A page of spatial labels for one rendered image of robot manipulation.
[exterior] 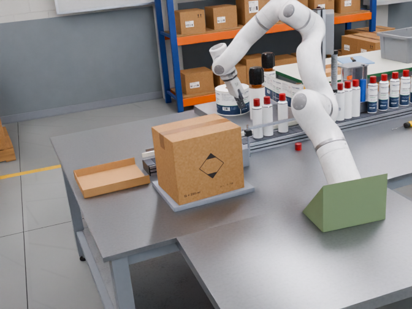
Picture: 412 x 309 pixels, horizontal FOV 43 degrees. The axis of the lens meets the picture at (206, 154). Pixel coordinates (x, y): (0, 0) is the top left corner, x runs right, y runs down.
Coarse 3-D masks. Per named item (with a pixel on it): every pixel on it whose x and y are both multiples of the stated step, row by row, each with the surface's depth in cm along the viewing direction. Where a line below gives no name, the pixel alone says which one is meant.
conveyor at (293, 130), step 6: (402, 108) 293; (360, 114) 289; (366, 114) 288; (372, 114) 287; (378, 114) 287; (348, 120) 281; (276, 132) 272; (288, 132) 270; (294, 132) 269; (246, 138) 267; (252, 138) 267; (264, 138) 265; (270, 138) 265; (150, 162) 246
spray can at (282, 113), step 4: (280, 96) 264; (284, 96) 264; (280, 100) 264; (284, 100) 264; (280, 104) 264; (284, 104) 264; (280, 108) 265; (284, 108) 265; (280, 112) 266; (284, 112) 266; (280, 116) 267; (284, 116) 266; (280, 124) 268; (284, 124) 268; (280, 128) 269; (284, 128) 269; (280, 132) 270; (284, 132) 269
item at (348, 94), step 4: (348, 84) 276; (344, 88) 279; (348, 88) 277; (348, 92) 277; (352, 92) 278; (348, 96) 278; (352, 96) 279; (348, 100) 278; (352, 100) 280; (348, 104) 279; (348, 108) 280; (348, 112) 281; (348, 116) 282
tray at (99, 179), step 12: (84, 168) 249; (96, 168) 251; (108, 168) 254; (120, 168) 255; (132, 168) 254; (84, 180) 244; (96, 180) 243; (108, 180) 242; (120, 180) 241; (132, 180) 233; (144, 180) 235; (84, 192) 225; (96, 192) 228; (108, 192) 230
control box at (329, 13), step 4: (328, 12) 244; (332, 12) 243; (328, 16) 241; (332, 16) 241; (328, 20) 242; (332, 20) 241; (328, 24) 242; (332, 24) 242; (328, 28) 243; (332, 28) 243; (328, 32) 244; (332, 32) 243; (328, 36) 244; (332, 36) 244; (328, 40) 245; (332, 40) 245; (328, 44) 246; (332, 44) 245; (328, 48) 246; (332, 48) 246; (328, 52) 247; (332, 52) 246
